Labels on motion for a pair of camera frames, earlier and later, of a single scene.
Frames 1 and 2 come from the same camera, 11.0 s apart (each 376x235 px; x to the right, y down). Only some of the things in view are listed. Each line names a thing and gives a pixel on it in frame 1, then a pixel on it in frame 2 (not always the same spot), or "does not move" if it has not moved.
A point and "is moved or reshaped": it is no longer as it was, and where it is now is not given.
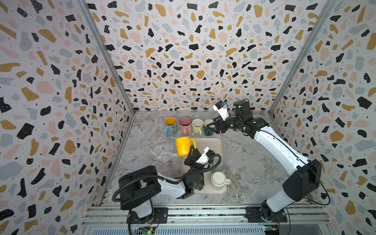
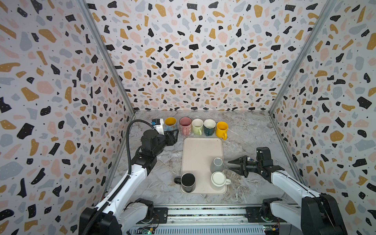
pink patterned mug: x=185 y=125 does not move
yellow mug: x=183 y=145 is moved or reshaped
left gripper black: x=193 y=158 to x=169 y=138
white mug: x=218 y=180 does not move
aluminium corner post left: x=109 y=58 does not move
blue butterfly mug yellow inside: x=171 y=128 does not move
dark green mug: x=208 y=132 does not move
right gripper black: x=219 y=127 to x=245 y=165
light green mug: x=197 y=125 does not move
